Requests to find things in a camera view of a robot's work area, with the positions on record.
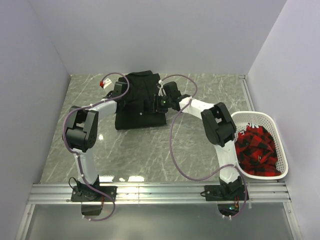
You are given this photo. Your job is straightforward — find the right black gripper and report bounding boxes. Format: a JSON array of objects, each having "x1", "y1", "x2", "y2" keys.
[{"x1": 147, "y1": 93, "x2": 172, "y2": 114}]

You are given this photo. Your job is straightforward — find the black long sleeve shirt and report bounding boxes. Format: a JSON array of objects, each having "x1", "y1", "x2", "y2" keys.
[{"x1": 115, "y1": 70, "x2": 167, "y2": 130}]

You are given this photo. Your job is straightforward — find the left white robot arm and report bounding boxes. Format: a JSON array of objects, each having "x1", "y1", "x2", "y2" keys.
[{"x1": 62, "y1": 81, "x2": 130, "y2": 201}]

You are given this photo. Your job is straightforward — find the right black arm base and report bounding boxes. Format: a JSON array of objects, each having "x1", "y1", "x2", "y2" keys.
[{"x1": 200, "y1": 185, "x2": 249, "y2": 202}]

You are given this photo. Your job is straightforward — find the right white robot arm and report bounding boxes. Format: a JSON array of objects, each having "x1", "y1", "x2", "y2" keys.
[{"x1": 154, "y1": 80, "x2": 243, "y2": 200}]

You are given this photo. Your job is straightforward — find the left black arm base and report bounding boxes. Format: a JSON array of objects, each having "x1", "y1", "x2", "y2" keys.
[{"x1": 70, "y1": 185, "x2": 117, "y2": 203}]

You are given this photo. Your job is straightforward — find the red black plaid shirt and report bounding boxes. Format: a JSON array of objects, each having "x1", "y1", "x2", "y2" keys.
[{"x1": 235, "y1": 123, "x2": 282, "y2": 177}]

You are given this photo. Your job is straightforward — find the white plastic laundry basket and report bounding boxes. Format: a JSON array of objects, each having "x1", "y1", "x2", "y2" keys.
[{"x1": 231, "y1": 111, "x2": 289, "y2": 181}]

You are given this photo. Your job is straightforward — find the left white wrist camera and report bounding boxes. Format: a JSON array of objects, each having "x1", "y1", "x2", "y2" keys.
[{"x1": 99, "y1": 77, "x2": 114, "y2": 90}]

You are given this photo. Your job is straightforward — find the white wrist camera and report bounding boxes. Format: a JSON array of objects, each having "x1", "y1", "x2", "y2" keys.
[
  {"x1": 99, "y1": 77, "x2": 114, "y2": 90},
  {"x1": 157, "y1": 79, "x2": 166, "y2": 97}
]

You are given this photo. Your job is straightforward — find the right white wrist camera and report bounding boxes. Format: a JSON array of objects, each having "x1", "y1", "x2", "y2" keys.
[{"x1": 157, "y1": 79, "x2": 166, "y2": 97}]

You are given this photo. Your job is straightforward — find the aluminium mounting rail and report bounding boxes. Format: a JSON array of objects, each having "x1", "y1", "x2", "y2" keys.
[{"x1": 27, "y1": 181, "x2": 291, "y2": 205}]

